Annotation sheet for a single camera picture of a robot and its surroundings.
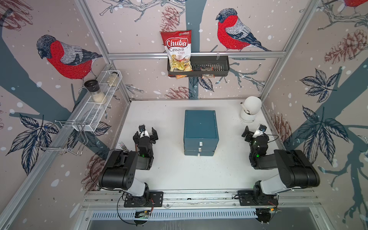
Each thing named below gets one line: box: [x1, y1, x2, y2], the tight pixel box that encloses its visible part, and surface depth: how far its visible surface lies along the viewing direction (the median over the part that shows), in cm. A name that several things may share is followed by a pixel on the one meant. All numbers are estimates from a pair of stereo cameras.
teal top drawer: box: [184, 138, 219, 148], surface depth 76 cm
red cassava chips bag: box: [160, 29, 194, 80], surface depth 85 cm
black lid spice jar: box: [83, 79, 107, 105], surface depth 72 cm
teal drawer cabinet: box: [183, 109, 220, 157], surface depth 81 cm
